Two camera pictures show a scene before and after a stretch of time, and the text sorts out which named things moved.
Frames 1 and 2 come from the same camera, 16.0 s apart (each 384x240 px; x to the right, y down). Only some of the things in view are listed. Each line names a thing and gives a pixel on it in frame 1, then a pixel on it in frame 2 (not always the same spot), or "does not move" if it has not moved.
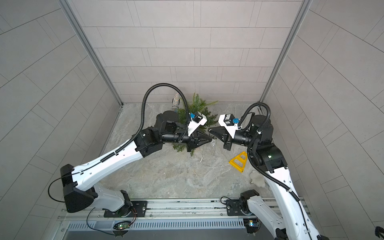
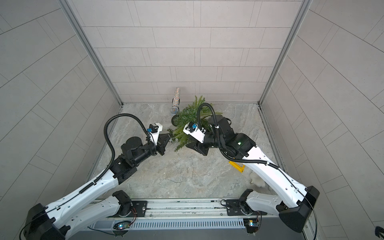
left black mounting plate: x=133 y=209 does not move
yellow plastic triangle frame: x=238 y=157 does not move
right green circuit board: x=251 y=224 does not move
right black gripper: x=227 y=139 → x=200 y=147
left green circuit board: x=122 y=225 does not move
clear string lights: x=207 y=156 → x=186 y=174
